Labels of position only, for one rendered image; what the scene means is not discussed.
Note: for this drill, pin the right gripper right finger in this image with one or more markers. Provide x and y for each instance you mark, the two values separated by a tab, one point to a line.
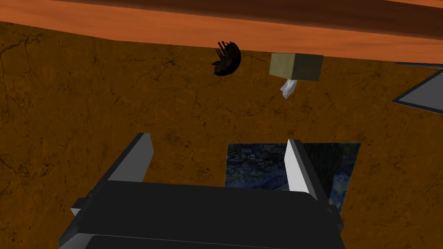
300	169

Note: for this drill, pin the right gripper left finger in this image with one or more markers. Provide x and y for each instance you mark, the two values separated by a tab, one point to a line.
133	162

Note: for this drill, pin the dark blue painted book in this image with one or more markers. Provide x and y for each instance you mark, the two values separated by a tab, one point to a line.
254	166

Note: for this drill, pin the olive tissue box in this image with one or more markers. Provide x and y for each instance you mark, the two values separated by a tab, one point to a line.
294	66

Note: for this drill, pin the black round brush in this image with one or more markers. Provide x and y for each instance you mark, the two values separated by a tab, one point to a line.
228	60

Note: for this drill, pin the grey flat panel black frame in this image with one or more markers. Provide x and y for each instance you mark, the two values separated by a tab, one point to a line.
424	95

